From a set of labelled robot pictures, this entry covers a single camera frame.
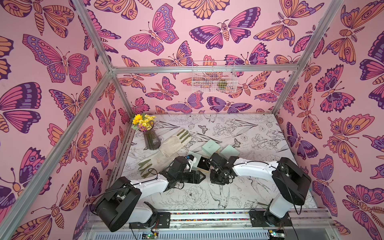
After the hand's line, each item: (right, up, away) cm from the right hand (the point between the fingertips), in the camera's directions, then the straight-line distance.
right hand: (211, 180), depth 86 cm
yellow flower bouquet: (-38, +34, -3) cm, 51 cm away
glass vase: (-37, +22, +9) cm, 44 cm away
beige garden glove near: (-37, +7, +6) cm, 38 cm away
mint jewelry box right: (+13, +15, +11) cm, 23 cm away
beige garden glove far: (-22, +22, +18) cm, 36 cm away
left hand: (-5, +3, -2) cm, 7 cm away
